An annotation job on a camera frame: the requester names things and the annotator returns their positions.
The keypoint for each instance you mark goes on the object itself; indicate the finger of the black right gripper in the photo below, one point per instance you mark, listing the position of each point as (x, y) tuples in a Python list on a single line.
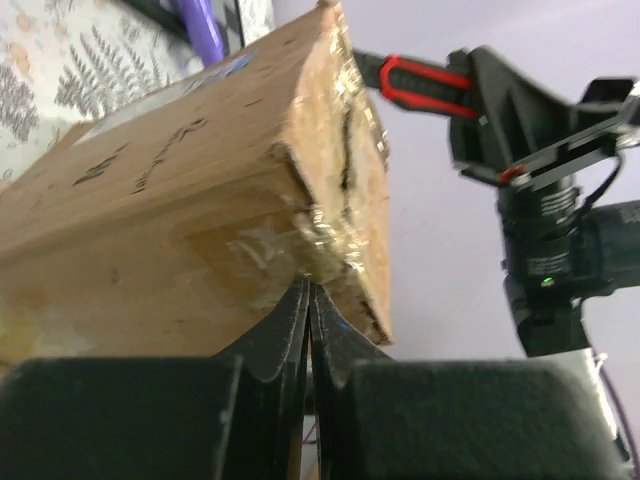
[(514, 115)]

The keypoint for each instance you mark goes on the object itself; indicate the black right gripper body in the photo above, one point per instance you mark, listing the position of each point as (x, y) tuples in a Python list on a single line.
[(607, 123)]

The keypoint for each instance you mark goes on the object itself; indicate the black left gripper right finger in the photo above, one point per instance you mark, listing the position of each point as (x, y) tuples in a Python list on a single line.
[(379, 418)]

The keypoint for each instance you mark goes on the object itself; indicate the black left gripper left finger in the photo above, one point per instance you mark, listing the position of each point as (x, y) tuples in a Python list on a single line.
[(235, 415)]

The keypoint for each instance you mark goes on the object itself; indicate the red black utility knife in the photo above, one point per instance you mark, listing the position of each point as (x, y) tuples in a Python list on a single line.
[(413, 85)]

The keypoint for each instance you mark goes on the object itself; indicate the brown cardboard express box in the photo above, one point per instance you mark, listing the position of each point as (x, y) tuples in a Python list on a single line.
[(175, 224)]

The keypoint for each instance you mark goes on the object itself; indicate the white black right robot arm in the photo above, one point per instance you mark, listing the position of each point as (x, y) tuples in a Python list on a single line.
[(560, 248)]

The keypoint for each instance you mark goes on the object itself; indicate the black white chessboard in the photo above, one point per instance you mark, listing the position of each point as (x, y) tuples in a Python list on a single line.
[(230, 25)]

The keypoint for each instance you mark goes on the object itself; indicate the purple toy microphone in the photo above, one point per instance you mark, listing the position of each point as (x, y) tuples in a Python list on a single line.
[(202, 30)]

